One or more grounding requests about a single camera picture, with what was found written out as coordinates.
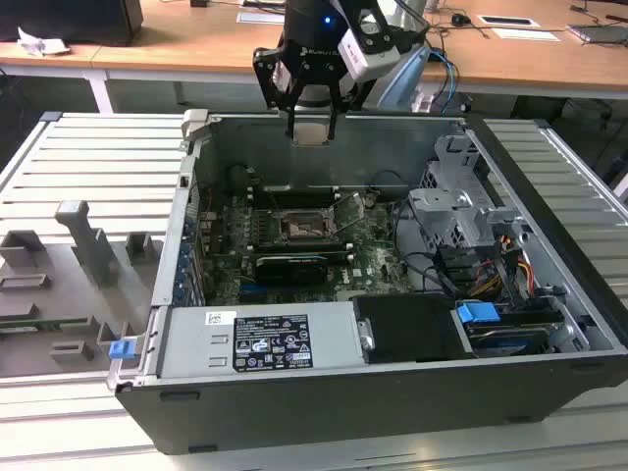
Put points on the black computer mouse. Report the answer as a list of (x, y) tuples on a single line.
[(460, 19)]

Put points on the grey power supply unit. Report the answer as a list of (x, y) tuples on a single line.
[(196, 343)]

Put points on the white camera on black bracket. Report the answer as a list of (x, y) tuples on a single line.
[(370, 54)]

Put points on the white paper sheet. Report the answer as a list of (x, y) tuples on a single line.
[(527, 34)]

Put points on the hard disk in blue carrier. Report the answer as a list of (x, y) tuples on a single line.
[(476, 314)]

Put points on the black plastic bay cover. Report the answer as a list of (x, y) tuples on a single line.
[(407, 329)]

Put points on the grey parts rack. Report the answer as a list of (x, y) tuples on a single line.
[(59, 314)]

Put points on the grey laptop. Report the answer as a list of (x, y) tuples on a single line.
[(601, 33)]

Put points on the black RAM slot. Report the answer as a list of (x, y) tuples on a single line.
[(294, 250), (294, 198), (294, 193), (294, 202), (294, 189), (294, 245)]

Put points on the wooden desk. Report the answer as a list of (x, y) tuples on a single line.
[(44, 61), (196, 44)]

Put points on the green motherboard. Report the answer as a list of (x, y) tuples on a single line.
[(378, 265)]

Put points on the silver metal drive cage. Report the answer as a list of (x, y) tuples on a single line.
[(441, 216)]

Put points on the blue plastic case latch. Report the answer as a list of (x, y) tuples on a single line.
[(121, 350)]

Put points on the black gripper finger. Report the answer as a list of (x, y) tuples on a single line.
[(265, 73), (332, 113)]

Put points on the black computer box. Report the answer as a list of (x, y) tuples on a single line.
[(73, 19)]

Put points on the open black PC case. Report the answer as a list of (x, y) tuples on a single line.
[(343, 417)]

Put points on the square silver CPU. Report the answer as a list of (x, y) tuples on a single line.
[(311, 133)]

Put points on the crumpled white paper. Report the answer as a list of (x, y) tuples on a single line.
[(39, 43)]

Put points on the black graphics card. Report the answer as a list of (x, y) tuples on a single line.
[(289, 270)]

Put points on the metal CPU socket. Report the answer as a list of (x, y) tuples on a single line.
[(299, 228)]

